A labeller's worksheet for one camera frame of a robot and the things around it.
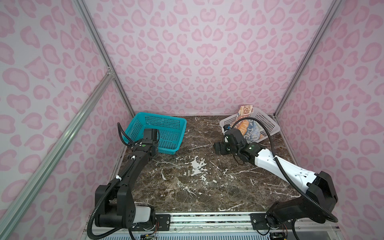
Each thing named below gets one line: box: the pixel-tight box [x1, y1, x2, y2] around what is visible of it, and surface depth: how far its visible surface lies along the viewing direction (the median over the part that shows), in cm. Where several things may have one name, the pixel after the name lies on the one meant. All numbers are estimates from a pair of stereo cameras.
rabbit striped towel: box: [231, 104, 264, 143], surface depth 103 cm
